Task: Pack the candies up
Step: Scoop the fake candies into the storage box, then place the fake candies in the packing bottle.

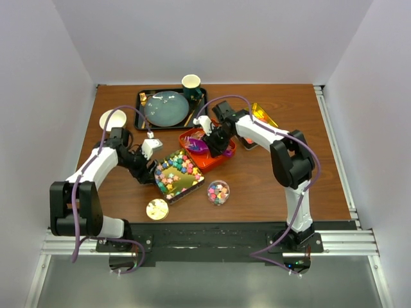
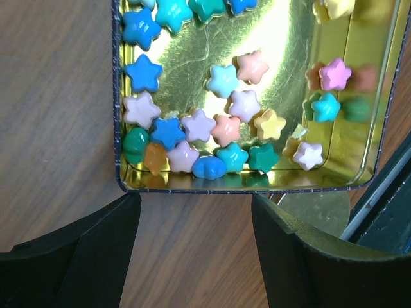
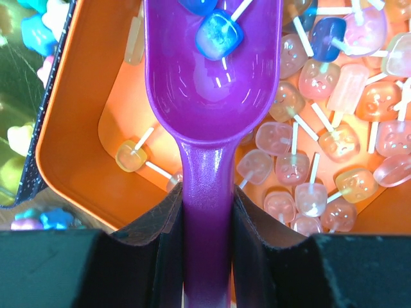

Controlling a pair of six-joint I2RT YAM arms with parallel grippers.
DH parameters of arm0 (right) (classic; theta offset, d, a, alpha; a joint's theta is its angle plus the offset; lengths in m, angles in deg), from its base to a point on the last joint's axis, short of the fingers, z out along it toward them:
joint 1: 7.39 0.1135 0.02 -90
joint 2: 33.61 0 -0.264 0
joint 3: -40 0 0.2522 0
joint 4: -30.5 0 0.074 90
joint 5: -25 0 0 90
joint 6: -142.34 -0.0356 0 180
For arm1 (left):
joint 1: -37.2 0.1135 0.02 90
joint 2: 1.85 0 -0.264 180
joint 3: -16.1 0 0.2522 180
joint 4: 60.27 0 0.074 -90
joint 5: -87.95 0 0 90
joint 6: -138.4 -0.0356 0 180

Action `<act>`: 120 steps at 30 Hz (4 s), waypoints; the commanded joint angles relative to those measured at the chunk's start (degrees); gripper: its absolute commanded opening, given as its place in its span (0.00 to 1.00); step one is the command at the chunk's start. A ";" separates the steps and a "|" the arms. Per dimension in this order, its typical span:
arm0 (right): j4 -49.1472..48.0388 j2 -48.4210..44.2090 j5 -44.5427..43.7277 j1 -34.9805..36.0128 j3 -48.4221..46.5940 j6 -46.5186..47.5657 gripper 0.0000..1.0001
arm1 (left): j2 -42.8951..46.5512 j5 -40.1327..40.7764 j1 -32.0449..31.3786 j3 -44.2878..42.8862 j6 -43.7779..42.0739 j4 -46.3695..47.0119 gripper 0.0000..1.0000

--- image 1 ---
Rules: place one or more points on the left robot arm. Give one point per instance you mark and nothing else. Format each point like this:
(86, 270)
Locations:
(75, 208)

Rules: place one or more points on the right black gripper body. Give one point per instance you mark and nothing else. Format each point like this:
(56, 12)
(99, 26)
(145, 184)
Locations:
(218, 140)

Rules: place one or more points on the gold round jar lid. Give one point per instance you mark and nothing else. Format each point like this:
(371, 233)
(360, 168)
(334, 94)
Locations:
(157, 210)

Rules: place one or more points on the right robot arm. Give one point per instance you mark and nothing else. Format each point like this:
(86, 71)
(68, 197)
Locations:
(293, 162)

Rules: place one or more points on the dark green mug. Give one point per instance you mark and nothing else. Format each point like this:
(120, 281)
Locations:
(191, 87)

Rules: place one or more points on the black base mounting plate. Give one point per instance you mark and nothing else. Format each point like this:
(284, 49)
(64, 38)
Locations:
(230, 242)

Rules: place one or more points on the blue-grey ceramic plate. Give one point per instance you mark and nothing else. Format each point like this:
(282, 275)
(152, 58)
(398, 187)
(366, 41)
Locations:
(166, 108)

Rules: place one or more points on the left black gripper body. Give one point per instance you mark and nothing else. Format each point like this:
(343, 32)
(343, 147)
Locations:
(135, 163)

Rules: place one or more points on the gold tin of gummies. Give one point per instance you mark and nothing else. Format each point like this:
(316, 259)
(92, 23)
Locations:
(261, 114)

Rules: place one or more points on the gold chopsticks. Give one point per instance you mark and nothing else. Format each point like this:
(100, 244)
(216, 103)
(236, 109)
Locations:
(195, 108)

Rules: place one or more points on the star candy tin box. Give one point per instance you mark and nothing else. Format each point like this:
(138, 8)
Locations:
(177, 175)

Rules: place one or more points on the gold fork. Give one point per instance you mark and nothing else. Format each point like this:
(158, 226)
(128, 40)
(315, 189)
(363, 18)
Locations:
(143, 99)

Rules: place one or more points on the purple plastic scoop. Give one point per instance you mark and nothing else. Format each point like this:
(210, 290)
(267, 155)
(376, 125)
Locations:
(199, 147)

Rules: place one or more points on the clear plastic jar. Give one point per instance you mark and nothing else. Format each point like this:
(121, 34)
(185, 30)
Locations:
(218, 192)

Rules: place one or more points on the white ceramic bowl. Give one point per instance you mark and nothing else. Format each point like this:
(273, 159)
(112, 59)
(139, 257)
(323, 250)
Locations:
(117, 119)

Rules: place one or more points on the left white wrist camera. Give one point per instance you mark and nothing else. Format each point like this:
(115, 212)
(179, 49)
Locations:
(150, 146)

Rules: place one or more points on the orange lollipop box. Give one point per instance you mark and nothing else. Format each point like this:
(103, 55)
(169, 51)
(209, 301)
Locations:
(204, 160)

